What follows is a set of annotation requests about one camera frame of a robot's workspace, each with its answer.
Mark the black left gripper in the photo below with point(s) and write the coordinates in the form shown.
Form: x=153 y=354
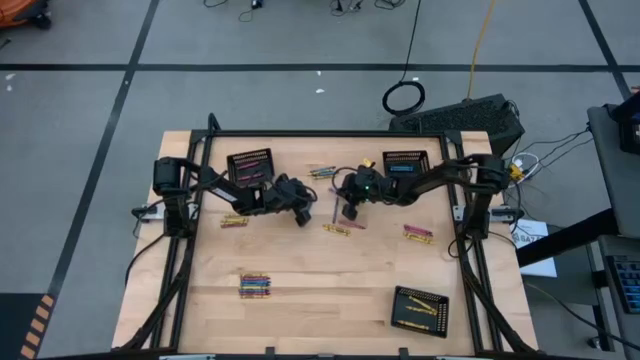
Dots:
x=287 y=197

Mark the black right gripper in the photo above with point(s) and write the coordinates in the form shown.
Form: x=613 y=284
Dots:
x=365 y=192

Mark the black plastic mesh basket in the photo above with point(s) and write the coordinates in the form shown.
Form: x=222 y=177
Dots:
x=260 y=170
x=406 y=178
x=431 y=326

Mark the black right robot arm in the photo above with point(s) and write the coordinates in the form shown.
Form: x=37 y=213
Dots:
x=440 y=175

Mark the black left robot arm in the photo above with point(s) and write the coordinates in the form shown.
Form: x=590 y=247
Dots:
x=167 y=175

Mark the black perforated computer case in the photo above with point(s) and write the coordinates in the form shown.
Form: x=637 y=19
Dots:
x=460 y=122

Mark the white paper sign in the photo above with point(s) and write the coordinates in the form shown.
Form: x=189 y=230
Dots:
x=530 y=235

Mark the black power adapter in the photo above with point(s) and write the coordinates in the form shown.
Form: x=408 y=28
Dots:
x=256 y=4

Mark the black metal crossbar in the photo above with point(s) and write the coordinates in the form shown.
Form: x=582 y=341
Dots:
x=565 y=239

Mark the grey side table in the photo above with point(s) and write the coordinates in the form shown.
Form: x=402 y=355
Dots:
x=612 y=175

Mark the black keyboard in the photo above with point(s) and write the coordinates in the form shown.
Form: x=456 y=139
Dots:
x=627 y=282

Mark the black mat with orange stripes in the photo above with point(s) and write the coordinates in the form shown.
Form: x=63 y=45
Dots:
x=15 y=325

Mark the orange shop vacuum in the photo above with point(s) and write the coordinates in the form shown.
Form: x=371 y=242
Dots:
x=17 y=10

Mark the black metal table frame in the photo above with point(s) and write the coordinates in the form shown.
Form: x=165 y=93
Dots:
x=325 y=133

